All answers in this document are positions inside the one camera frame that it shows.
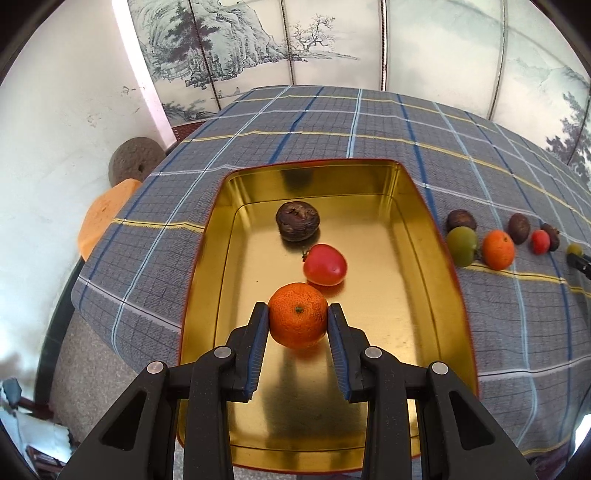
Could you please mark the blue plaid tablecloth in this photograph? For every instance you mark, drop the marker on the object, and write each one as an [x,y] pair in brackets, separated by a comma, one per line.
[530,324]

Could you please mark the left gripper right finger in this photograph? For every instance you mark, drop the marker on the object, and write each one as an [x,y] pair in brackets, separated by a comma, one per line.
[459,438]

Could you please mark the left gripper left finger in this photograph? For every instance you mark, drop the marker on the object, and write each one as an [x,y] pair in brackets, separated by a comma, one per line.
[135,439]

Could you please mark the dark brown fruit in tin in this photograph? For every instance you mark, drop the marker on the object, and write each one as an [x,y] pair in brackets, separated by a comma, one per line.
[297,221]

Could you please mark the small red tomato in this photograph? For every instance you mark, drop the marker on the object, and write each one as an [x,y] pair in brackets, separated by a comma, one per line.
[540,242]

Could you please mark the small green fruit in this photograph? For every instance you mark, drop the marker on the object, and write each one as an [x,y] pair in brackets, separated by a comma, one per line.
[575,249]

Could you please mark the painted folding screen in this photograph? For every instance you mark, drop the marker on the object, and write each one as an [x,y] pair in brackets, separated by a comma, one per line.
[503,60]

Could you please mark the orange stool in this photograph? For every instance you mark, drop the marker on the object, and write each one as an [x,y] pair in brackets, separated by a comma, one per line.
[101,213]

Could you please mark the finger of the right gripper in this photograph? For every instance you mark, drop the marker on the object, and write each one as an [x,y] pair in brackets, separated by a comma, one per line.
[581,263]

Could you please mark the orange tangerine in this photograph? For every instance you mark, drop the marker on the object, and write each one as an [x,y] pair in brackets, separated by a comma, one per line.
[498,250]
[298,316]

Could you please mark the round grey millstone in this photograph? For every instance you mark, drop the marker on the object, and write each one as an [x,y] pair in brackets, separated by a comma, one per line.
[135,159]

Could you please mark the dark brown fruit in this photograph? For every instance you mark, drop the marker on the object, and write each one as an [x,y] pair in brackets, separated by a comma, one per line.
[297,221]
[554,236]
[519,228]
[460,218]

